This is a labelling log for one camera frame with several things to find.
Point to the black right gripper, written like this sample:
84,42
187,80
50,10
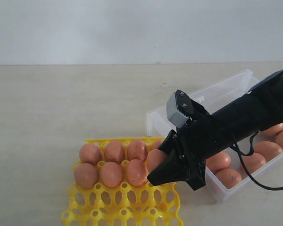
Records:
188,147

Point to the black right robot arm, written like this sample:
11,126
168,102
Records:
257,110

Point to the clear plastic bin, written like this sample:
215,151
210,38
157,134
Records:
213,98

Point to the brown egg front bottom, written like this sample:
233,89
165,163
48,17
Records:
229,177

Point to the yellow plastic egg tray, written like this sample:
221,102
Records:
124,205

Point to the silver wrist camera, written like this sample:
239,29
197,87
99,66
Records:
182,110

